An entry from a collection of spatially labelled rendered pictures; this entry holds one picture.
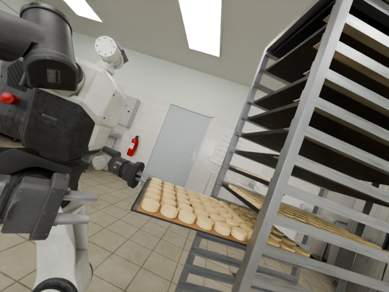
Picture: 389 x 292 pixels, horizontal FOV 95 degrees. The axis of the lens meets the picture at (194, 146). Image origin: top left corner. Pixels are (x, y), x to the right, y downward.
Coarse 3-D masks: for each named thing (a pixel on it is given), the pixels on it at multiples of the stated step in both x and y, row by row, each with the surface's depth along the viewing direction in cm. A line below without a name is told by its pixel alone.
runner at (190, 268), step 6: (186, 264) 90; (192, 264) 90; (186, 270) 88; (192, 270) 90; (198, 270) 90; (204, 270) 91; (210, 270) 91; (204, 276) 89; (210, 276) 90; (216, 276) 92; (222, 276) 92; (228, 276) 93; (228, 282) 91; (252, 288) 94; (258, 288) 96
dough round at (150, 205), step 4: (144, 200) 50; (148, 200) 51; (152, 200) 52; (144, 204) 49; (148, 204) 49; (152, 204) 49; (156, 204) 50; (144, 208) 49; (148, 208) 48; (152, 208) 49; (156, 208) 49
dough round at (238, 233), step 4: (232, 228) 55; (236, 228) 55; (240, 228) 57; (232, 232) 54; (236, 232) 53; (240, 232) 53; (244, 232) 54; (236, 236) 53; (240, 236) 52; (244, 236) 52; (244, 240) 53
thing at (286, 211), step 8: (240, 192) 74; (248, 192) 87; (248, 200) 67; (256, 200) 67; (280, 208) 71; (288, 208) 84; (288, 216) 58; (296, 216) 65; (304, 216) 77; (312, 216) 87; (312, 224) 60; (320, 224) 68; (328, 224) 81; (336, 232) 66; (344, 232) 74; (360, 240) 68; (376, 248) 62
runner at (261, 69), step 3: (261, 66) 94; (261, 69) 91; (264, 69) 94; (264, 72) 93; (267, 72) 92; (267, 75) 95; (270, 75) 94; (273, 75) 93; (273, 78) 95; (276, 78) 94; (279, 78) 93; (282, 81) 95; (285, 81) 94; (285, 84) 96; (288, 84) 95
